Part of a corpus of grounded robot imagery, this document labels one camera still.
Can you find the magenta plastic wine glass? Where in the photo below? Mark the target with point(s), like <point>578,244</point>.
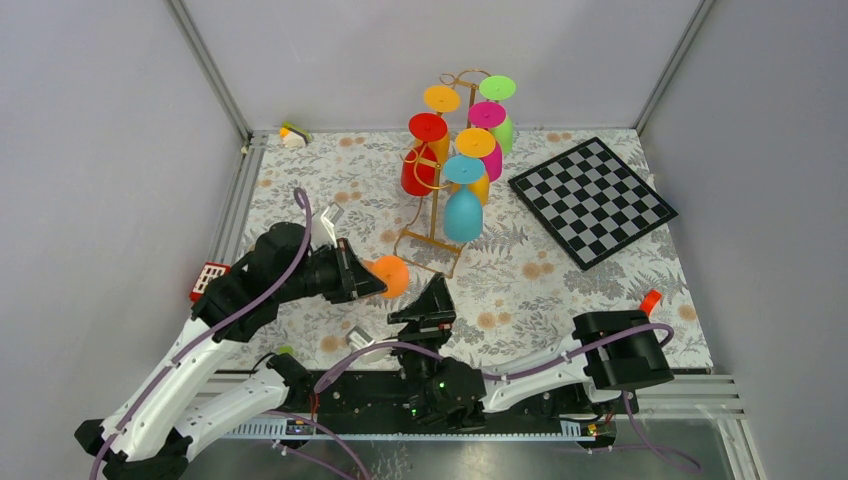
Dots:
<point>488,115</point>

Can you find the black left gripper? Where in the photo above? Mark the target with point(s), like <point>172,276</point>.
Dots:
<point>355,278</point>

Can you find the red white small block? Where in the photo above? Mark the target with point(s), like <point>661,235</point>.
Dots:
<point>209,272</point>

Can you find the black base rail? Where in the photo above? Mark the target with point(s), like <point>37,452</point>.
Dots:
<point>344,397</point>

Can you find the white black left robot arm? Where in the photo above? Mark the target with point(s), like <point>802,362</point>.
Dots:
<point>156,433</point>

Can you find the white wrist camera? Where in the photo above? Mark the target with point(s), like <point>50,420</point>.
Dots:
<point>323,229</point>
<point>358,339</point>

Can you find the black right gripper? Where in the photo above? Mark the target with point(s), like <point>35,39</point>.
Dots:
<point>436,307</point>

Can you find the small orange red piece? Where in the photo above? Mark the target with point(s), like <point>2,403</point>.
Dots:
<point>650,301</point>

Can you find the yellow plastic wine glass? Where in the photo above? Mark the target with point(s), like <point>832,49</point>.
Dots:
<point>441,99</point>
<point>478,143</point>

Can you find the black white checkerboard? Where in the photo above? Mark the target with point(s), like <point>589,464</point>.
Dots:
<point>591,202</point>

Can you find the yellow plastic wine glass front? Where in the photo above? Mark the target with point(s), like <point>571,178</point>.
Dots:
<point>441,99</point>

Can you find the red plastic wine glass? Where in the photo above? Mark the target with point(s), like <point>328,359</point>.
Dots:
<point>429,131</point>

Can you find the floral patterned table mat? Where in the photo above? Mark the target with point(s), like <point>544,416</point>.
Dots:
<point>514,288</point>

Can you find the orange plastic wine glass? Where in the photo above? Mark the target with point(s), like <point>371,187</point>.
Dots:
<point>393,272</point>

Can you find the orange white green toy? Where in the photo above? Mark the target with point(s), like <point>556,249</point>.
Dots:
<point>294,137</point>

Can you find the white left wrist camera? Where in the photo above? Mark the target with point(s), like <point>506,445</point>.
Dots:
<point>323,229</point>

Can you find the green plastic wine glass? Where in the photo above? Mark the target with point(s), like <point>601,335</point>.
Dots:
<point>498,88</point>

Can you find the gold wire wine glass rack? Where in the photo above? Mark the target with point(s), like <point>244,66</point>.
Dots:
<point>430,225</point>

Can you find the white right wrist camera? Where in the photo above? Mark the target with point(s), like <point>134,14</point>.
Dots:
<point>358,339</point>

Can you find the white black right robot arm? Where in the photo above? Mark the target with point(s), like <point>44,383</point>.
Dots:
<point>608,354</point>

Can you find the blue plastic wine glass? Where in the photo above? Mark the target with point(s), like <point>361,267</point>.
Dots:
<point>463,214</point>

